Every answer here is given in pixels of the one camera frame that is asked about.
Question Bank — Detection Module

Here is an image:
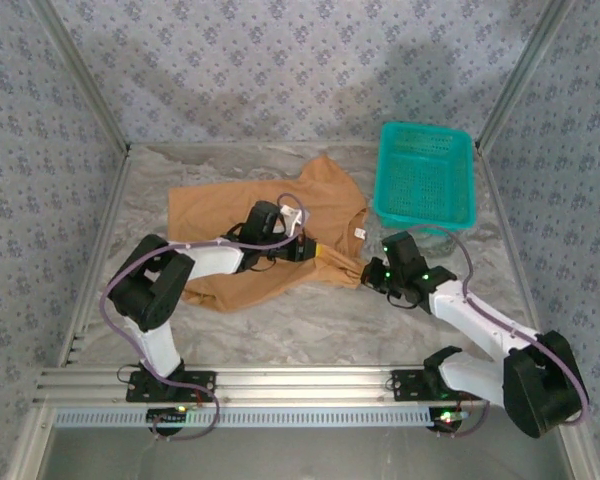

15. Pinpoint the tan t-shirt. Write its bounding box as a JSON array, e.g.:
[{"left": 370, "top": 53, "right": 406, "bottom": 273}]
[{"left": 167, "top": 154, "right": 371, "bottom": 314}]

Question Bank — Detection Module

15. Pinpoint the teal plastic mesh basket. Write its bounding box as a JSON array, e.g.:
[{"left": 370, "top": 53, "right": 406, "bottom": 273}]
[{"left": 372, "top": 121, "right": 479, "bottom": 231}]

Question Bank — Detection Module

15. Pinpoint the black controller board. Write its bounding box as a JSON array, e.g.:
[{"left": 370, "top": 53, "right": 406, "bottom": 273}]
[
  {"left": 428, "top": 405, "right": 470, "bottom": 435},
  {"left": 146, "top": 405, "right": 190, "bottom": 432}
]

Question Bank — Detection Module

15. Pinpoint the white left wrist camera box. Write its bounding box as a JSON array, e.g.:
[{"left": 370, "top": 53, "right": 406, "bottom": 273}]
[{"left": 278, "top": 206, "right": 307, "bottom": 237}]

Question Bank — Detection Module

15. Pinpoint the aluminium table back rail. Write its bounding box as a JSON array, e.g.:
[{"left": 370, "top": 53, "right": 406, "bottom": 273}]
[{"left": 129, "top": 141, "right": 384, "bottom": 150}]

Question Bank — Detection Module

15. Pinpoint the aluminium table side rail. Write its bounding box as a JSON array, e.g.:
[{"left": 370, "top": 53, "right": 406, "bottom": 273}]
[
  {"left": 59, "top": 147, "right": 134, "bottom": 369},
  {"left": 478, "top": 147, "right": 552, "bottom": 365}
]

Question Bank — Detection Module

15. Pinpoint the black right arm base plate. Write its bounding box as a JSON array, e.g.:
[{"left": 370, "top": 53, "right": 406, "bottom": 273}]
[{"left": 390, "top": 368, "right": 484, "bottom": 403}]

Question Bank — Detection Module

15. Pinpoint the aluminium mounting rail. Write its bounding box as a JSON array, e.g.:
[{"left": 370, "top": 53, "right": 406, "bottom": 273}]
[{"left": 33, "top": 365, "right": 579, "bottom": 405}]

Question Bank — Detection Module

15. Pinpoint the grey slotted cable duct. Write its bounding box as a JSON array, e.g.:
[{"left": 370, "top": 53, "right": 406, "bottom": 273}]
[{"left": 53, "top": 405, "right": 446, "bottom": 430}]

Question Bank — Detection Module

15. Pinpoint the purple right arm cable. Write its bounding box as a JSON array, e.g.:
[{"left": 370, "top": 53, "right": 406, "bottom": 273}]
[{"left": 407, "top": 223, "right": 591, "bottom": 440}]

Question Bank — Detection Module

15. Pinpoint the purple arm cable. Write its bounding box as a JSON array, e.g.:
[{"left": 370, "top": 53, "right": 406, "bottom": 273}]
[
  {"left": 407, "top": 223, "right": 591, "bottom": 440},
  {"left": 103, "top": 192, "right": 311, "bottom": 442}
]

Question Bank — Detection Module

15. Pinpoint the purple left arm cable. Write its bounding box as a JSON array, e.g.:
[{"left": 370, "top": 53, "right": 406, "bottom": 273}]
[{"left": 103, "top": 192, "right": 311, "bottom": 442}]

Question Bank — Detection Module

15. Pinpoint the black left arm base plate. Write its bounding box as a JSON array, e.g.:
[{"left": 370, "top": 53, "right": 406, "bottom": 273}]
[{"left": 125, "top": 370, "right": 217, "bottom": 404}]

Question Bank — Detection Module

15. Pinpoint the aluminium corner post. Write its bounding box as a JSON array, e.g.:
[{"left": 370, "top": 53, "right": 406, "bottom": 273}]
[
  {"left": 476, "top": 0, "right": 579, "bottom": 151},
  {"left": 27, "top": 0, "right": 133, "bottom": 154}
]

